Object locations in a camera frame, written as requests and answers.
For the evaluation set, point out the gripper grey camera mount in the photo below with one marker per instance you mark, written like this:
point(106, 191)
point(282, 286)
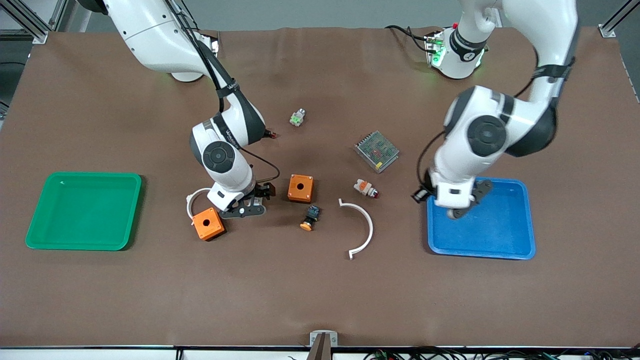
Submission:
point(240, 212)
point(475, 192)

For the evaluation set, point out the left gripper grey camera mount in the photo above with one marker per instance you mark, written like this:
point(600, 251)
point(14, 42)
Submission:
point(475, 192)

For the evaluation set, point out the orange box with hole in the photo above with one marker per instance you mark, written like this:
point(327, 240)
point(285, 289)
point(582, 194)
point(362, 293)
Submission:
point(208, 224)
point(300, 188)

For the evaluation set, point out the large white arc clamp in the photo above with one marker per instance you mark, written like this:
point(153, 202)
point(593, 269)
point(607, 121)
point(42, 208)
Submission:
point(369, 222)

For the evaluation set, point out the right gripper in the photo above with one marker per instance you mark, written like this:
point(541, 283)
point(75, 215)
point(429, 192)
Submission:
point(260, 192)

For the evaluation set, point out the right gripper grey camera mount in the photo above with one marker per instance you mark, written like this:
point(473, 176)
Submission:
point(240, 212)

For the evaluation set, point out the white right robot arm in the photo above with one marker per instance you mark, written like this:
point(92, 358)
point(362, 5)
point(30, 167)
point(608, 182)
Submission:
point(150, 42)

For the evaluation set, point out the black orange push button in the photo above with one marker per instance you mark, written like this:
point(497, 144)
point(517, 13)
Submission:
point(311, 217)

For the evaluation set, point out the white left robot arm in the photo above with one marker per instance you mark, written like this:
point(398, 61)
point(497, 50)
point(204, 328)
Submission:
point(542, 40)

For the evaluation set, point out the green plastic tray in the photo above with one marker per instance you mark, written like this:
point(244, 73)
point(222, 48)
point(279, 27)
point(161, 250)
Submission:
point(82, 212)

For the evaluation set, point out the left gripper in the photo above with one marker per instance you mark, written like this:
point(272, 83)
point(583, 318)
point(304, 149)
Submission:
point(421, 193)

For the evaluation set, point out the blue plastic tray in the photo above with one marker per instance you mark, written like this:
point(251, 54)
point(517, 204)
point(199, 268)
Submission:
point(487, 230)

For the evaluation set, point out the white orange red switch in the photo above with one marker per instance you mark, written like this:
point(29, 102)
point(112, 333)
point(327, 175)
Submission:
point(365, 188)

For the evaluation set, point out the small white arc clamp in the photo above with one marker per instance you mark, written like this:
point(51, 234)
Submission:
point(190, 202)

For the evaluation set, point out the white table edge rail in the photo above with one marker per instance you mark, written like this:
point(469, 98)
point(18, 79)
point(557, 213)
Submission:
point(100, 354)

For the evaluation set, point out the grey camera bracket with pole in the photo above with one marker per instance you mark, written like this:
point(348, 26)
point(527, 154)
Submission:
point(323, 342)

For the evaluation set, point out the metal mesh power supply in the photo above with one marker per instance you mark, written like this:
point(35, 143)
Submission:
point(376, 151)

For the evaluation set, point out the white green contact block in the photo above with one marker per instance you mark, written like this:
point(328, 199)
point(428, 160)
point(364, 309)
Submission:
point(297, 117)

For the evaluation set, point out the aluminium frame profile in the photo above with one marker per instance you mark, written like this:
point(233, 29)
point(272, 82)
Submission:
point(30, 22)
point(617, 20)

